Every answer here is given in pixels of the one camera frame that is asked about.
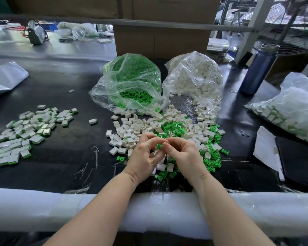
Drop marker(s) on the person's right hand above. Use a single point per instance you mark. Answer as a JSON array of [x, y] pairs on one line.
[[188, 158]]

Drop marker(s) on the person's right thumb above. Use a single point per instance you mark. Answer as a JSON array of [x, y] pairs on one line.
[[167, 151]]

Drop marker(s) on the roll of tape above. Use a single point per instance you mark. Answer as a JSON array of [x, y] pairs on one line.
[[66, 38]]

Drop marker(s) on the clear bag of green inserts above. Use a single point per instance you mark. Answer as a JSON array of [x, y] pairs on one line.
[[133, 76]]

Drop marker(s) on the person's left hand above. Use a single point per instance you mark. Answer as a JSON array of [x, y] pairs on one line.
[[140, 161]]

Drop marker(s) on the person's left thumb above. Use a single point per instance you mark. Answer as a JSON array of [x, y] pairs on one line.
[[154, 145]]

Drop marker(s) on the crumpled clear plastic bags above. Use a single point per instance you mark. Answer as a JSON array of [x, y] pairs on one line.
[[86, 30]]

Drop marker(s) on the clear bag of white housings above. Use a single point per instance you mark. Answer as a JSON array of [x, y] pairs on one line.
[[195, 76]]

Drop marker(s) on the pile of white plastic housings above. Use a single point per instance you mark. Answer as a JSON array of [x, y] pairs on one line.
[[133, 130]]

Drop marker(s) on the person's left forearm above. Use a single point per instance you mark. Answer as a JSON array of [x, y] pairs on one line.
[[92, 217]]

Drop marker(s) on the single assembled white-green piece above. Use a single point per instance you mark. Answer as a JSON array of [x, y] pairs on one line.
[[93, 121]]

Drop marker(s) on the black notebook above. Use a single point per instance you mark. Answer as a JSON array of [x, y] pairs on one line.
[[297, 161]]

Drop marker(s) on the person's right forearm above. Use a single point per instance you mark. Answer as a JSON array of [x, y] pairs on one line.
[[228, 215]]

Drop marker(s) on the metal paper clip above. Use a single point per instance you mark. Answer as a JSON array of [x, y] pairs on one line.
[[244, 133]]

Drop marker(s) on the white metal post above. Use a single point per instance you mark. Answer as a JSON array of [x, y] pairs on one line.
[[254, 25]]

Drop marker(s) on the white plastic tube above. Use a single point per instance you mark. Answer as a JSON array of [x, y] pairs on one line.
[[65, 25]]

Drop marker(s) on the small flat white box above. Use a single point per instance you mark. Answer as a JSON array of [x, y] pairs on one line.
[[104, 40]]

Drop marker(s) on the pile of green plastic inserts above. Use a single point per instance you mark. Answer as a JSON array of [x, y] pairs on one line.
[[210, 151]]

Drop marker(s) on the empty clear plastic bag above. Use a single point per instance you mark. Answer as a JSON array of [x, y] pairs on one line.
[[5, 78]]

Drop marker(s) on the pile of assembled white-green pieces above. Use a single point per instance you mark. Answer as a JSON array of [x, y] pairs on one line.
[[23, 135]]

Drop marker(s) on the stack of clear packets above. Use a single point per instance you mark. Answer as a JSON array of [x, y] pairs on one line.
[[220, 48]]

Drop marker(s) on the clear bag of assembled pieces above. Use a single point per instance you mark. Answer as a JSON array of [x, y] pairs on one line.
[[290, 107]]

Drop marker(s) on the large brown cardboard box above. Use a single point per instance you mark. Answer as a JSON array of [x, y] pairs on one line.
[[164, 25]]

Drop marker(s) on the white foam edge padding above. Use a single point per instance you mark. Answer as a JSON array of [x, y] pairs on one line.
[[41, 207]]

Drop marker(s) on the dark blue water bottle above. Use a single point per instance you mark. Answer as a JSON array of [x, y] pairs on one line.
[[258, 69]]

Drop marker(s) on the white paper sheet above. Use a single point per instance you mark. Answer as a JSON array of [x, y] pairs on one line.
[[265, 148]]

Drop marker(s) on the grey metal crossbar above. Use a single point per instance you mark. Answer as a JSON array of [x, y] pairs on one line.
[[92, 20]]

